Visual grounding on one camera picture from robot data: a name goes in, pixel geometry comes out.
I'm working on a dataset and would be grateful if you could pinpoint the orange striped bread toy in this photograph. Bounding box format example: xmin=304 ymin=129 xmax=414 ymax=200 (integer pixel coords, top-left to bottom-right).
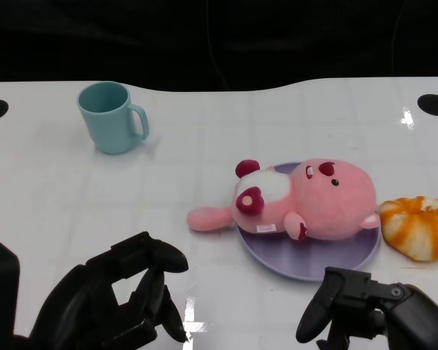
xmin=378 ymin=195 xmax=438 ymax=263

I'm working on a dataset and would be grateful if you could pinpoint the purple plastic plate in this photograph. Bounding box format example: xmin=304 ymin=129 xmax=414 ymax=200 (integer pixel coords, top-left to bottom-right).
xmin=237 ymin=162 xmax=383 ymax=282

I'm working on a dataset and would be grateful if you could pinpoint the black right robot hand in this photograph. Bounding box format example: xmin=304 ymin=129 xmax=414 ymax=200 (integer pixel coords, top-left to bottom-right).
xmin=295 ymin=265 xmax=438 ymax=350

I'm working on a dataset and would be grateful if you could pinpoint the teal plastic mug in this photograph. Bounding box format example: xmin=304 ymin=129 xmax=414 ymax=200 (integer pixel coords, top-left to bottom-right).
xmin=76 ymin=81 xmax=150 ymax=156

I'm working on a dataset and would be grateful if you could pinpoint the black backdrop cloth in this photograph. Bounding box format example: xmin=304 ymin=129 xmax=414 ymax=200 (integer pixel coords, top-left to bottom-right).
xmin=0 ymin=0 xmax=438 ymax=93

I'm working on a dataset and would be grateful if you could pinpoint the pink plush doll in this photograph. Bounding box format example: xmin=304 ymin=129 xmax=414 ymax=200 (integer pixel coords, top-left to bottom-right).
xmin=186 ymin=157 xmax=381 ymax=243

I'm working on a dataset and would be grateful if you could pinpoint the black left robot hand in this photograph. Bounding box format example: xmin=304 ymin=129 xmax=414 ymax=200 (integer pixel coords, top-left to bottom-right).
xmin=12 ymin=231 xmax=190 ymax=350

